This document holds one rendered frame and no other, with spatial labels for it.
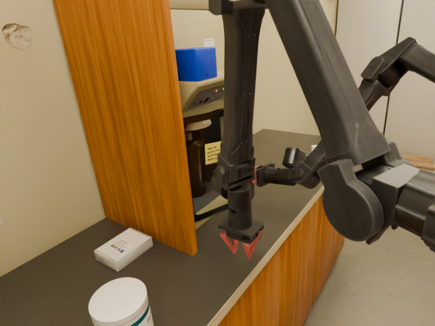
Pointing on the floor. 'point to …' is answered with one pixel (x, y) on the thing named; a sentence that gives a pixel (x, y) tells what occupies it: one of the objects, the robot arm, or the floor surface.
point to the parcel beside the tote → (421, 162)
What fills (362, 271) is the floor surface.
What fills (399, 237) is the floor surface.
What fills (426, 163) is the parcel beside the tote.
